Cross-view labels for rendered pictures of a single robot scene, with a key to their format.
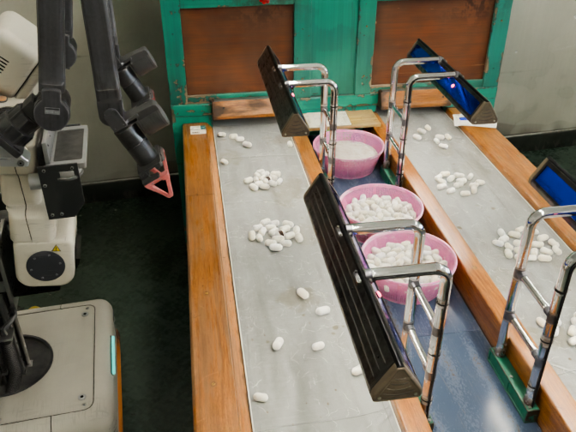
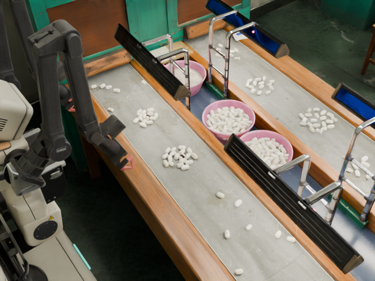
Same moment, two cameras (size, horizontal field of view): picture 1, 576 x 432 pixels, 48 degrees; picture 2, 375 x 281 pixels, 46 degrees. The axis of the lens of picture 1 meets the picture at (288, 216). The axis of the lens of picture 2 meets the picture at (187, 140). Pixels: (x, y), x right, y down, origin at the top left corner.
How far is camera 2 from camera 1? 0.74 m
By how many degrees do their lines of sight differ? 21
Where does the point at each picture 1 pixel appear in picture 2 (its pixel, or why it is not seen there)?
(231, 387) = (221, 272)
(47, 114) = (58, 152)
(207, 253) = (148, 187)
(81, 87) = not seen: outside the picture
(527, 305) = (336, 160)
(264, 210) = (159, 140)
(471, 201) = (273, 97)
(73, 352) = (57, 266)
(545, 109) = not seen: outside the picture
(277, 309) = (211, 210)
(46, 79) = (53, 131)
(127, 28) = not seen: outside the picture
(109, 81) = (91, 116)
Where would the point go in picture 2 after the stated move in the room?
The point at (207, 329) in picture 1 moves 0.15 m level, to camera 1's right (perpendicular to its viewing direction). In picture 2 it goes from (184, 241) to (219, 227)
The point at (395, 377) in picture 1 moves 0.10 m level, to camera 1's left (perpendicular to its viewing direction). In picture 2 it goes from (356, 261) to (327, 274)
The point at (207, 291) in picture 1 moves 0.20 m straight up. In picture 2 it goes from (167, 214) to (163, 183)
